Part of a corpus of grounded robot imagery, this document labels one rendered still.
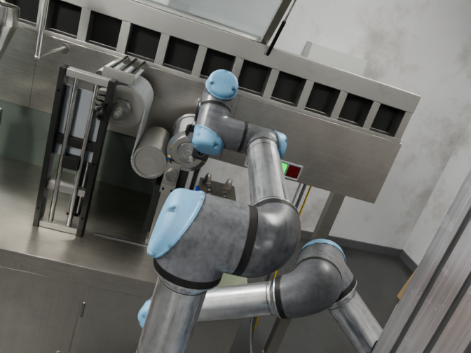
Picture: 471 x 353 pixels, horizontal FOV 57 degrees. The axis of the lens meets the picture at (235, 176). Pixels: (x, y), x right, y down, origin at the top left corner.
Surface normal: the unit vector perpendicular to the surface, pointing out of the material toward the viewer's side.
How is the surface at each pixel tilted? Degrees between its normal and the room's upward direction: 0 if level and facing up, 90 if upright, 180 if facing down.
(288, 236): 55
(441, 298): 90
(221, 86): 50
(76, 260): 0
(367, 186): 90
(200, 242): 81
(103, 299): 90
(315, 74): 90
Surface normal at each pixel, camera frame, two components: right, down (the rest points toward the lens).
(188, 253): -0.07, 0.37
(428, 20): 0.18, 0.40
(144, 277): 0.30, -0.89
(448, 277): -0.94, -0.21
